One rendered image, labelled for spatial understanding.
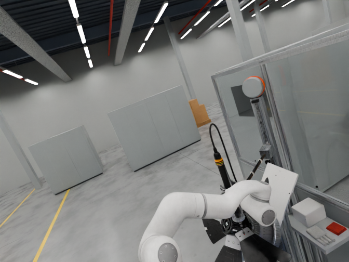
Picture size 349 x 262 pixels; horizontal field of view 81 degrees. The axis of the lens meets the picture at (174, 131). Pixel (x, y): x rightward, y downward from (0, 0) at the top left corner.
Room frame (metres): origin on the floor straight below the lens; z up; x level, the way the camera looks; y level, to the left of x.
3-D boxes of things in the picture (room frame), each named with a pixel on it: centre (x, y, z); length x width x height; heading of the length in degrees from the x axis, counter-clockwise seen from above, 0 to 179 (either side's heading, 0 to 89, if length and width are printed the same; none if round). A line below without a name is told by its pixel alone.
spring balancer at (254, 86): (1.50, -0.67, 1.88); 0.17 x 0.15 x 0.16; 10
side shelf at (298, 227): (1.20, -0.68, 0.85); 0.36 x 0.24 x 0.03; 10
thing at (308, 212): (1.28, -0.70, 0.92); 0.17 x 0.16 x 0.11; 100
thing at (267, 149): (1.43, -0.60, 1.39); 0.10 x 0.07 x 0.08; 135
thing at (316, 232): (1.10, -0.64, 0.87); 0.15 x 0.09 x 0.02; 6
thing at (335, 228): (1.11, -0.76, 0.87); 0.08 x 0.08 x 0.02; 13
